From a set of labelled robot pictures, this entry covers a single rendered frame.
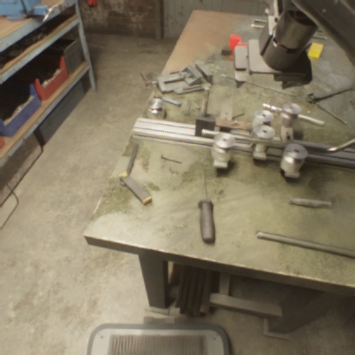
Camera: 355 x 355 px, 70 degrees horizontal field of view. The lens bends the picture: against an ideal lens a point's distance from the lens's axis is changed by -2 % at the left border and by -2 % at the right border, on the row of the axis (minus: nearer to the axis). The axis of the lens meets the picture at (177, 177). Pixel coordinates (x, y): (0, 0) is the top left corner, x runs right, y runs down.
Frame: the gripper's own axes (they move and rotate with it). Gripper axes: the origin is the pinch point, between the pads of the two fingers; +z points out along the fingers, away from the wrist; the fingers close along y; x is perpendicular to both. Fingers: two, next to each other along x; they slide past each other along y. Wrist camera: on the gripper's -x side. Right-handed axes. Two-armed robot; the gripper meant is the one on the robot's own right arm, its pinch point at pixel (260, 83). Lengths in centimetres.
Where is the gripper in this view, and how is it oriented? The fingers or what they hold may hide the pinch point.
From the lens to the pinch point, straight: 59.7
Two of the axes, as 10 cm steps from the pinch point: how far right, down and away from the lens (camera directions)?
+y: -10.0, -0.2, -0.2
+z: -0.2, 1.9, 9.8
